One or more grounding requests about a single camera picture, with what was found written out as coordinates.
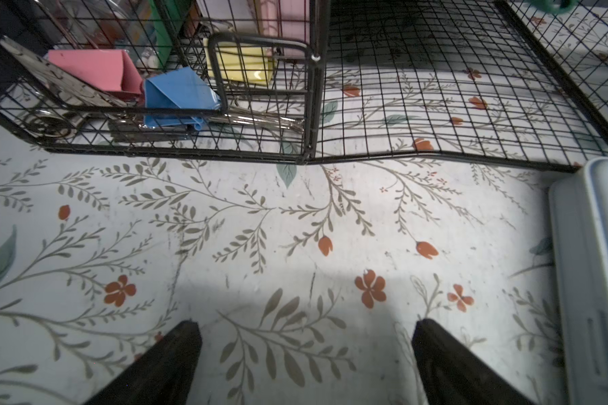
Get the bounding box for pink folded paper box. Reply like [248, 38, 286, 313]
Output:
[48, 49, 144, 101]

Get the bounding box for yellow sticky note pad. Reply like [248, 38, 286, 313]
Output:
[214, 42, 277, 87]

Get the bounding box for black wire desk organizer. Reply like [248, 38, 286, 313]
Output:
[0, 1, 608, 172]

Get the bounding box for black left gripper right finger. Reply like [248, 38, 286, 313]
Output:
[411, 318, 531, 405]

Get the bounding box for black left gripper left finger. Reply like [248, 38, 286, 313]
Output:
[86, 321, 203, 404]

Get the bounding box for light blue plastic case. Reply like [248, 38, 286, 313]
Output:
[549, 158, 608, 404]

